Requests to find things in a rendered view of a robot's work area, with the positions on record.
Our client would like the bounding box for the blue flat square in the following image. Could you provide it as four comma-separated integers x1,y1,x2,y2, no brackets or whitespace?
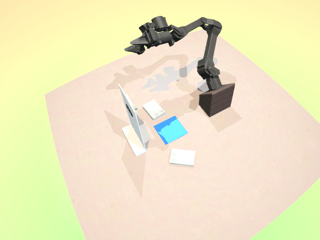
153,116,188,145

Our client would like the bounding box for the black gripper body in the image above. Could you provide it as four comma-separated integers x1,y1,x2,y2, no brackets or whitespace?
138,27,163,55

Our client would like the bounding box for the white flat rectangular block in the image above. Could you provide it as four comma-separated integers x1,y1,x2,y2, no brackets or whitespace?
169,148,195,167
142,99,166,120

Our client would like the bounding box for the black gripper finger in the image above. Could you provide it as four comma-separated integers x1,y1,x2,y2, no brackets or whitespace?
124,44,140,54
130,30,151,46

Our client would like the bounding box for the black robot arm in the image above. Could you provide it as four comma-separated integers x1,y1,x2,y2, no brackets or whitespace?
139,15,225,92

